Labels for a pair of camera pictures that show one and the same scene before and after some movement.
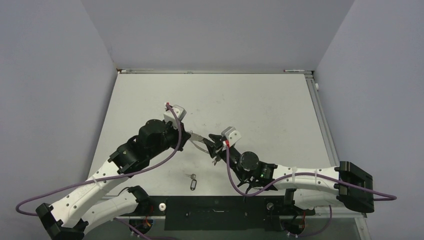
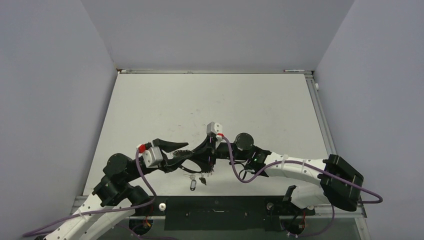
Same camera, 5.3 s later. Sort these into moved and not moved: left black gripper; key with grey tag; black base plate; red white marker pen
Moved: left black gripper
Not moved: key with grey tag; black base plate; red white marker pen
